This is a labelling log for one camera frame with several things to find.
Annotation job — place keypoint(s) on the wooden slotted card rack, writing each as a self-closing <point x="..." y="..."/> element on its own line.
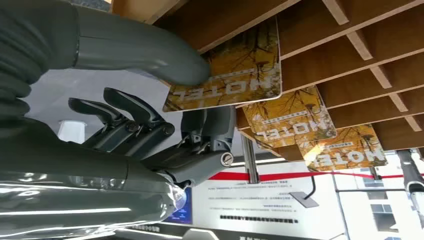
<point x="331" y="33"/>

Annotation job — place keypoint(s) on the silver barrier post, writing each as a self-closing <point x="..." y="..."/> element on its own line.
<point x="250" y="159"/>

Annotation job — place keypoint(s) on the white cylindrical container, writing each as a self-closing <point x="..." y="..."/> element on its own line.
<point x="71" y="130"/>

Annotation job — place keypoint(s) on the ribbed grey right arm sleeve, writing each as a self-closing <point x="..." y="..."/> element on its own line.
<point x="33" y="36"/>

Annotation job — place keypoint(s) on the blue display screen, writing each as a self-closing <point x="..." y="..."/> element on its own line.
<point x="184" y="212"/>

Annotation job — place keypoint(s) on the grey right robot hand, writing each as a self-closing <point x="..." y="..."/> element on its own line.
<point x="66" y="198"/>

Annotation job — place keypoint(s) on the white printed sign board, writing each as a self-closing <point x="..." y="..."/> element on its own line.
<point x="251" y="205"/>

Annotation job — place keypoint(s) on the red barrier belt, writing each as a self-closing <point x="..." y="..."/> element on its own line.
<point x="281" y="176"/>

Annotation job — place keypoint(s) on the grey flat plate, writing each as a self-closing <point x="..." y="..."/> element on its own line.
<point x="303" y="199"/>

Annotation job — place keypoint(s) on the black and white pole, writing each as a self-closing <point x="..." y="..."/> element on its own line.
<point x="412" y="179"/>

